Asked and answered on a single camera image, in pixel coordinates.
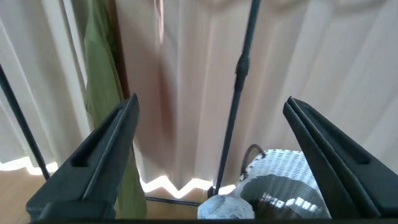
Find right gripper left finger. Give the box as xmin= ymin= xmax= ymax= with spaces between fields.
xmin=26 ymin=92 xmax=140 ymax=220

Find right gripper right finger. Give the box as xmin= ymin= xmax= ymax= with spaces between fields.
xmin=282 ymin=95 xmax=398 ymax=218

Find green shirt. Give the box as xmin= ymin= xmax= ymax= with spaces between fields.
xmin=83 ymin=0 xmax=148 ymax=219

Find pale grey garment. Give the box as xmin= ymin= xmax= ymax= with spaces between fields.
xmin=197 ymin=194 xmax=256 ymax=219

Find white laundry basket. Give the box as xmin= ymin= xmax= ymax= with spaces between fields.
xmin=235 ymin=144 xmax=332 ymax=219

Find black clothes rack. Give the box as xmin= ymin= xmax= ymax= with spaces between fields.
xmin=0 ymin=0 xmax=262 ymax=208

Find beige curtain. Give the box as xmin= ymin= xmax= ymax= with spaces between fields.
xmin=0 ymin=0 xmax=398 ymax=200

